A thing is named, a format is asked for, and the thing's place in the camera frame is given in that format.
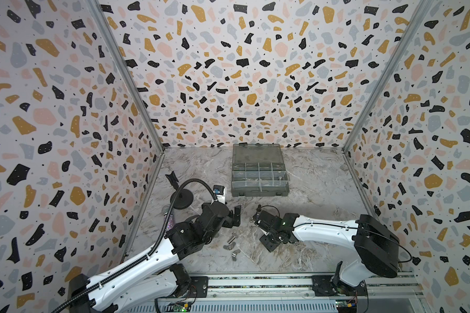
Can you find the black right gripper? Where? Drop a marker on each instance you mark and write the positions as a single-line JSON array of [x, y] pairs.
[[265, 244]]

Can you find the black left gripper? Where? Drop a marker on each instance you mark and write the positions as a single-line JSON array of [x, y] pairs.
[[230, 217]]

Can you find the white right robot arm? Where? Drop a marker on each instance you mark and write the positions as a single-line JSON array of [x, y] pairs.
[[374, 249]]

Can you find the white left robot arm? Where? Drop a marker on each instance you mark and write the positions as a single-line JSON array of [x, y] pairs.
[[154, 273]]

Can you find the grey compartment organizer box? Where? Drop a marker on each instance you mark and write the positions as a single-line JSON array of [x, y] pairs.
[[258, 170]]

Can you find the black microphone stand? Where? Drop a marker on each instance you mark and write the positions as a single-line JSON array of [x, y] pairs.
[[184, 198]]

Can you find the glitter handheld microphone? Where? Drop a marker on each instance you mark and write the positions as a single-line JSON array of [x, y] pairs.
[[168, 215]]

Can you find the green circuit board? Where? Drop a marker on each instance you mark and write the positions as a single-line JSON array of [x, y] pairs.
[[179, 307]]

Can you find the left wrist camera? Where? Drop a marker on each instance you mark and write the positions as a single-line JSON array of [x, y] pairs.
[[219, 191]]

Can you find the silver bolt near rail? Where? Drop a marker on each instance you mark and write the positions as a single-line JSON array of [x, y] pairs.
[[235, 254]]

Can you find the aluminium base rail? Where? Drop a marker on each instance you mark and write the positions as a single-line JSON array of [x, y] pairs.
[[295, 292]]

